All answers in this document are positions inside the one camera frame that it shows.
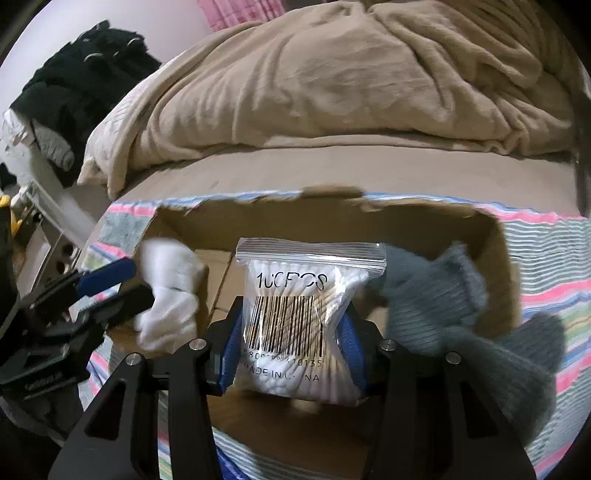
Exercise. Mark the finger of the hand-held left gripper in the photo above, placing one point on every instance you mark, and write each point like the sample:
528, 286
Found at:
121, 304
105, 275

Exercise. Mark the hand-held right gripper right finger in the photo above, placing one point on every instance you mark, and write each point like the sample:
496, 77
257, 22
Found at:
354, 350

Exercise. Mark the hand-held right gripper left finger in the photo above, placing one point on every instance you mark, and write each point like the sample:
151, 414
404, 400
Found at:
227, 350

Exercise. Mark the white sock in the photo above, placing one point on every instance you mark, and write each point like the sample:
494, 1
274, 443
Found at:
168, 295

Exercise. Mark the bag of cotton swabs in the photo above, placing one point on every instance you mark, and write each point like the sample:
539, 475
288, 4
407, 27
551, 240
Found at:
302, 318

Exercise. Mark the cardboard box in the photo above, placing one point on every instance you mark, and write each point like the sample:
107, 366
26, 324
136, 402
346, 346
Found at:
323, 258

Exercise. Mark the grey sock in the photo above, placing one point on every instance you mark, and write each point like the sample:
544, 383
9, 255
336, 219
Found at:
461, 323

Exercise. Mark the brown bed sheet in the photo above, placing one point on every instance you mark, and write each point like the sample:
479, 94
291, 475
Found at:
332, 170

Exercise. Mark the striped cloth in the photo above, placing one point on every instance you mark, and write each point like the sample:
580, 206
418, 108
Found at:
545, 295

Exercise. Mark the pile of dark clothes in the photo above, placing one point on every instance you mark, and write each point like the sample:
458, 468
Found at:
78, 78

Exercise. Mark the beige blanket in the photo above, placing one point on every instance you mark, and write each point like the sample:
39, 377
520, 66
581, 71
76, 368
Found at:
332, 78

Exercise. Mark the white furniture frame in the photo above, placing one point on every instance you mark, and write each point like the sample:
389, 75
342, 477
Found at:
44, 207

